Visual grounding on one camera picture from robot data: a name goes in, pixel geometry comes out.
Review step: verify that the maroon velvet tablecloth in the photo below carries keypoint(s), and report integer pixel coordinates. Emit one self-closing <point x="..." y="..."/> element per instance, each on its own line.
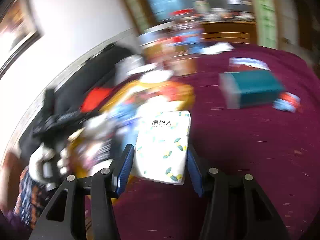
<point x="279" y="149"/>

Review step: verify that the white paper card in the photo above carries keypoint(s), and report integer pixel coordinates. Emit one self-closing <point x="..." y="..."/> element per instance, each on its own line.
<point x="218" y="48"/>

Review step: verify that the blue cloth with red bag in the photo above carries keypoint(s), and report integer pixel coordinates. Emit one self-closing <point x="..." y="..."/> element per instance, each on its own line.
<point x="287" y="102"/>

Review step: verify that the teal rectangular box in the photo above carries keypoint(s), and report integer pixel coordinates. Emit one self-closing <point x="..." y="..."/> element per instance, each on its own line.
<point x="249" y="88"/>

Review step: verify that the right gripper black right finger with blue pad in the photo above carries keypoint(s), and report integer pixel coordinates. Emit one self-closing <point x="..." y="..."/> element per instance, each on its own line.
<point x="236" y="207"/>

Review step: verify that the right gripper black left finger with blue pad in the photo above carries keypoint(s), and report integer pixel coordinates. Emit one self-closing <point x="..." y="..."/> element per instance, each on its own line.
<point x="64" y="216"/>

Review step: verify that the white leaf-print tissue pack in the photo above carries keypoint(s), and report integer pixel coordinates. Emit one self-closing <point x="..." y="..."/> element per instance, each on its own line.
<point x="162" y="142"/>

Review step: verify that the yellow bag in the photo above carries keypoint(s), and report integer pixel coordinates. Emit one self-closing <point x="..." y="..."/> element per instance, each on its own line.
<point x="104" y="137"/>

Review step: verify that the bamboo painted glass panel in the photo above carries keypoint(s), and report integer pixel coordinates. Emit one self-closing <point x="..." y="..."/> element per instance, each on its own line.
<point x="266" y="21"/>

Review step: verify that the blue white flat packet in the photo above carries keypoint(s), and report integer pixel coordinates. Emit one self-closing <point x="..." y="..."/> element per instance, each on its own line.
<point x="237" y="64"/>

